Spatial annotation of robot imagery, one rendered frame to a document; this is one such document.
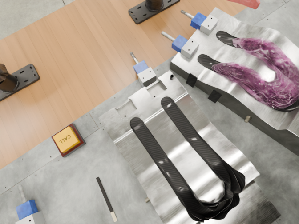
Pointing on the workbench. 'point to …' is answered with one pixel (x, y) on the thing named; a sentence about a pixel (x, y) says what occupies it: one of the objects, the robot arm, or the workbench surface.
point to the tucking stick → (106, 199)
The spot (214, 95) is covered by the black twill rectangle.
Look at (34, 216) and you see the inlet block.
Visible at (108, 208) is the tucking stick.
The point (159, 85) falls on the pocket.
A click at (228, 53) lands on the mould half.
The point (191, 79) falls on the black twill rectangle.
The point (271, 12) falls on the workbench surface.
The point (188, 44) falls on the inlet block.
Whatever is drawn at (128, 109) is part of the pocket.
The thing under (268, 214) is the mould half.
